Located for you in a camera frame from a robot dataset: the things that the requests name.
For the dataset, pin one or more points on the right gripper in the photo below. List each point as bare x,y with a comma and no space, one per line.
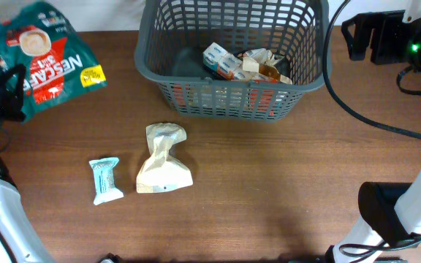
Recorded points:
386,28

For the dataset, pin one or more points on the green Nescafe coffee bag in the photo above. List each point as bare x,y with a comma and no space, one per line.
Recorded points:
60,66

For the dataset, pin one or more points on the beige brown bag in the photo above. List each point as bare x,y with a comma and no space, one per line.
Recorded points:
263,65

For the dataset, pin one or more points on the white tissue multipack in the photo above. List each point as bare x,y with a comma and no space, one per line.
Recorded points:
225,64

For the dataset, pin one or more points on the orange biscuit package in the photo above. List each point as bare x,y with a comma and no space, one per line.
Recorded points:
221,101

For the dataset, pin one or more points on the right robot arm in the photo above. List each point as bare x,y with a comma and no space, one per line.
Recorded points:
390,213

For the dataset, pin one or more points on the small teal snack packet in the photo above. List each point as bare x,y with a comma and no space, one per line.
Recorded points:
104,181

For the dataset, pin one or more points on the grey plastic basket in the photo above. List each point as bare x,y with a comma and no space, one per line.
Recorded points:
174,34

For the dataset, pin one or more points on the beige paper pouch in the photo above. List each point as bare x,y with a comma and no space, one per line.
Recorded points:
162,172

